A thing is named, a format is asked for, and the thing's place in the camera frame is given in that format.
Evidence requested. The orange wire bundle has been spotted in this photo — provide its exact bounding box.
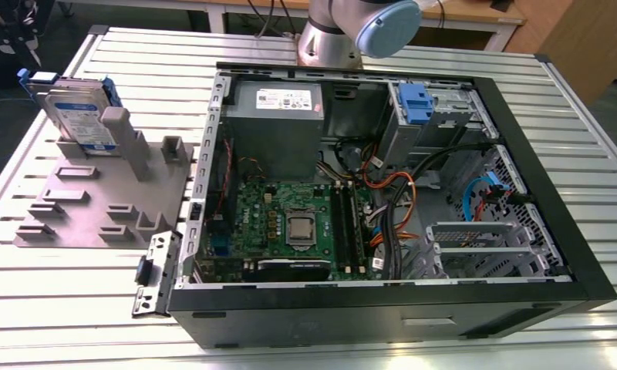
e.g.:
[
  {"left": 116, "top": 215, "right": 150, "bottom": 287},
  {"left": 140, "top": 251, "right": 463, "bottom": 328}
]
[{"left": 363, "top": 171, "right": 418, "bottom": 247}]

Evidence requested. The silver CPU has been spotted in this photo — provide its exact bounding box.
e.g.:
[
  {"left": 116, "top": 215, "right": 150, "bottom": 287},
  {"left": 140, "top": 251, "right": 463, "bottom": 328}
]
[{"left": 290, "top": 217, "right": 316, "bottom": 239}]

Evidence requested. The green motherboard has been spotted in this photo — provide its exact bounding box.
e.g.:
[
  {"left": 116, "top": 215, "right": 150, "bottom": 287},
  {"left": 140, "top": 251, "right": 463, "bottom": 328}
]
[{"left": 192, "top": 179, "right": 387, "bottom": 282}]

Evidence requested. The blue data wire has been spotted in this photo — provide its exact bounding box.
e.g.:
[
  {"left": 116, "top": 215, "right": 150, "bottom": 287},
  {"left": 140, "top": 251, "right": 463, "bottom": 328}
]
[{"left": 462, "top": 173, "right": 514, "bottom": 223}]

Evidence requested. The brown wooden cabinet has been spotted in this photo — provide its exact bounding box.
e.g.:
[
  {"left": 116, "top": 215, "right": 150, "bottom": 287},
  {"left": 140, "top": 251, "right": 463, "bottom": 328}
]
[{"left": 503, "top": 0, "right": 617, "bottom": 105}]

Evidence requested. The hinged metal slot bracket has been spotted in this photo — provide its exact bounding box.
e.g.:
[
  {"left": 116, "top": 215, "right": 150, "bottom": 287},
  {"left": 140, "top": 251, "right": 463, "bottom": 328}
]
[{"left": 132, "top": 230, "right": 184, "bottom": 318}]

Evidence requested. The grey parts rack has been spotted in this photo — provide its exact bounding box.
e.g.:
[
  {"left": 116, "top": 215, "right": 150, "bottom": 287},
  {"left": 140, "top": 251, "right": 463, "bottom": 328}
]
[{"left": 11, "top": 106, "right": 196, "bottom": 250}]

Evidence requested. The blue plastic drive latch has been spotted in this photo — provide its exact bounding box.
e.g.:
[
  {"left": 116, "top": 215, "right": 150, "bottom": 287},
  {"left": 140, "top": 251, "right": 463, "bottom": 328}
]
[{"left": 399, "top": 82, "right": 436, "bottom": 125}]

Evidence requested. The grey power supply unit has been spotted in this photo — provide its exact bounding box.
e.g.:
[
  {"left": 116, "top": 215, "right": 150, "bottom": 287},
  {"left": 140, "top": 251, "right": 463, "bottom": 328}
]
[{"left": 220, "top": 79, "right": 324, "bottom": 184}]

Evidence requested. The CPU socket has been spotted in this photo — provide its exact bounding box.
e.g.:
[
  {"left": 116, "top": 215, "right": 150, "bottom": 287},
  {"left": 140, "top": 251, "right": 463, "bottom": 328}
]
[{"left": 282, "top": 207, "right": 323, "bottom": 254}]

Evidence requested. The metal disk bay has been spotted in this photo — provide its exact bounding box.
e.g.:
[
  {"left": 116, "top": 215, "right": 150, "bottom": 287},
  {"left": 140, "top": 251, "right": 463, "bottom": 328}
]
[{"left": 424, "top": 221, "right": 572, "bottom": 281}]

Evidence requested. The black open PC case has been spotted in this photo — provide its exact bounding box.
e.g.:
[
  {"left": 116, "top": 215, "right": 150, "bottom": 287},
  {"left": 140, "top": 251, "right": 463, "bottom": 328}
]
[{"left": 167, "top": 60, "right": 617, "bottom": 350}]

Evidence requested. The metal optical drive cage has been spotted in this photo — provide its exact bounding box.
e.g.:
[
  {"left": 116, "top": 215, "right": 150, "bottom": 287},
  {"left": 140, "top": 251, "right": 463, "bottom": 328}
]
[{"left": 380, "top": 80, "right": 498, "bottom": 170}]

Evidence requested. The black graphics card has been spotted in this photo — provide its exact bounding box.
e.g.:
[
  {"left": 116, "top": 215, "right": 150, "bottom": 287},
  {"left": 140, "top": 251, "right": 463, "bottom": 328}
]
[{"left": 242, "top": 258, "right": 335, "bottom": 282}]

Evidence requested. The hard disk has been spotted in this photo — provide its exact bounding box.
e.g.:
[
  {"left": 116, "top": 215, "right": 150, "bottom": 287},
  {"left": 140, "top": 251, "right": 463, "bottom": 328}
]
[{"left": 18, "top": 68, "right": 123, "bottom": 156}]

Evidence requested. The black RAM slot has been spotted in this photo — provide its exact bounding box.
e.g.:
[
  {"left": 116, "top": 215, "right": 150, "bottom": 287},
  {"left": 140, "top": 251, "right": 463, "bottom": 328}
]
[
  {"left": 334, "top": 181, "right": 356, "bottom": 274},
  {"left": 346, "top": 180, "right": 367, "bottom": 273}
]

